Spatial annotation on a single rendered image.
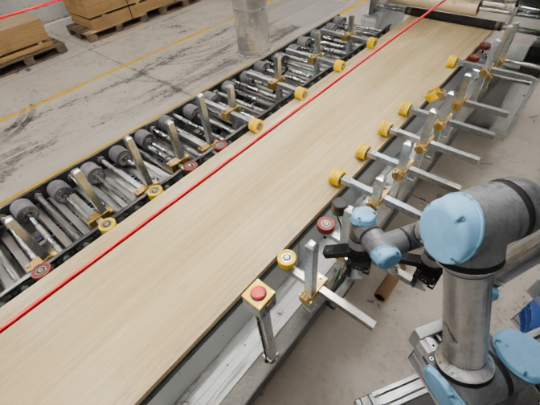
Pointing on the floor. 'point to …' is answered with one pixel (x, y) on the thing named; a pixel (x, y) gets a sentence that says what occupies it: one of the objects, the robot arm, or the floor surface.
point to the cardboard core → (387, 286)
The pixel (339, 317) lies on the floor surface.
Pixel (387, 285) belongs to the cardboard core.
